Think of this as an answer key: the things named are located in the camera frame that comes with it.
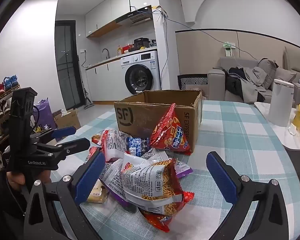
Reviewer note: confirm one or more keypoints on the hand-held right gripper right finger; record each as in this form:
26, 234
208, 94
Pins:
221, 177

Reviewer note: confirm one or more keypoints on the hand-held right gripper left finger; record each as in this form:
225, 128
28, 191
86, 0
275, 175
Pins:
90, 177

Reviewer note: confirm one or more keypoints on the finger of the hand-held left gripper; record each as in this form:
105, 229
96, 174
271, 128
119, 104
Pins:
75, 143
63, 131

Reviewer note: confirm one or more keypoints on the small clear pastry packet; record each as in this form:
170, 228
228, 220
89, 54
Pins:
97, 193

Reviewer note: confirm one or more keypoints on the white red-edged snack packet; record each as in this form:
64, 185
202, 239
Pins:
112, 142

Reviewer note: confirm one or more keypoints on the large silver purple-edged snack bag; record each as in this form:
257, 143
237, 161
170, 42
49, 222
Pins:
183, 170

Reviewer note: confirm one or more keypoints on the blue cookie packet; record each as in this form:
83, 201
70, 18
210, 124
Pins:
137, 145

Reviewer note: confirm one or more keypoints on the clear noodle-stick snack bag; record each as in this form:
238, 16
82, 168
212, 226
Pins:
152, 187

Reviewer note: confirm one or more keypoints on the red triangular snack bag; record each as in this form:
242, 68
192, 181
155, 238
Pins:
170, 132

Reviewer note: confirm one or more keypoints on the large brown cardboard box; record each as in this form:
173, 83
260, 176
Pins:
140, 115

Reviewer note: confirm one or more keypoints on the red cookie packet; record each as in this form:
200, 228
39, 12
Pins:
156, 221

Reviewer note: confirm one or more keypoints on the person's left forearm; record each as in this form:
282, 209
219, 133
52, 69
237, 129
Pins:
2, 205

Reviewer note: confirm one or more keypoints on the person's left hand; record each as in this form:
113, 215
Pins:
15, 178

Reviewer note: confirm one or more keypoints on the small cardboard box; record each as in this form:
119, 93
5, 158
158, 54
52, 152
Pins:
67, 121

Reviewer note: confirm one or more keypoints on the wooden shoe rack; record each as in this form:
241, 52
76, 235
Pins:
0, 120

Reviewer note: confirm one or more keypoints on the purple bag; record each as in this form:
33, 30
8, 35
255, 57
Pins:
43, 112

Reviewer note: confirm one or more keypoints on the stick vacuum cleaner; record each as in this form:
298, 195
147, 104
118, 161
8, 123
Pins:
87, 101

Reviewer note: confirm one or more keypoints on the blue shoes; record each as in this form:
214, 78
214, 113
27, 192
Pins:
10, 82

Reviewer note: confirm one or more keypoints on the teal plaid tablecloth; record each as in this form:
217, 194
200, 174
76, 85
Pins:
227, 135

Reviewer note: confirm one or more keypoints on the white lower kitchen cabinet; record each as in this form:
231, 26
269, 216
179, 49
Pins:
102, 85

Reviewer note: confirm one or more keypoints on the dark glass door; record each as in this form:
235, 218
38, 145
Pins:
67, 67

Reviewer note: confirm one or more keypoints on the white marble side table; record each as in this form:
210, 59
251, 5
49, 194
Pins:
272, 135

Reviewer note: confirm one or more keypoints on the metal kitchen faucet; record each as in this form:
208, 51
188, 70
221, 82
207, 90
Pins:
107, 53

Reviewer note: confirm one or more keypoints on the grey sofa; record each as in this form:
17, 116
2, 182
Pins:
215, 85

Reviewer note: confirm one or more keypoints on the white cylindrical bin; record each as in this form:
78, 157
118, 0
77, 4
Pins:
280, 105

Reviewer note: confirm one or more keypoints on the black clothes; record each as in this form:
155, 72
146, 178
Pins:
233, 85

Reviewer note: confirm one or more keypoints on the white washing machine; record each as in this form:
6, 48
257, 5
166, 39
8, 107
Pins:
142, 77

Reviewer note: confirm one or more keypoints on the yellow bottle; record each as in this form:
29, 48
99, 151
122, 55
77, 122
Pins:
119, 51

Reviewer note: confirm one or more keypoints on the grey jacket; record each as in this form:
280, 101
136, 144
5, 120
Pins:
255, 80

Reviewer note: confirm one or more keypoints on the red box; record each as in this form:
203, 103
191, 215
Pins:
127, 48

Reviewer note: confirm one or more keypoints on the black pressure cooker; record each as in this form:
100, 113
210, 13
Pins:
141, 43

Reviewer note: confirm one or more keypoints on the grey pillow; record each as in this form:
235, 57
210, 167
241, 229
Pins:
268, 70

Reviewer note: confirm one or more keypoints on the beige pillow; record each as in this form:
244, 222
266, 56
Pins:
286, 76

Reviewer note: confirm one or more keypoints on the white upper cabinets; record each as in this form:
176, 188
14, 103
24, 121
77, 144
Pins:
102, 12

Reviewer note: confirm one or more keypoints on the black range hood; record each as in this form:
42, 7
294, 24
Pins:
137, 17

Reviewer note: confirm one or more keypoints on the white router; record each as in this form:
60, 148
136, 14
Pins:
162, 12

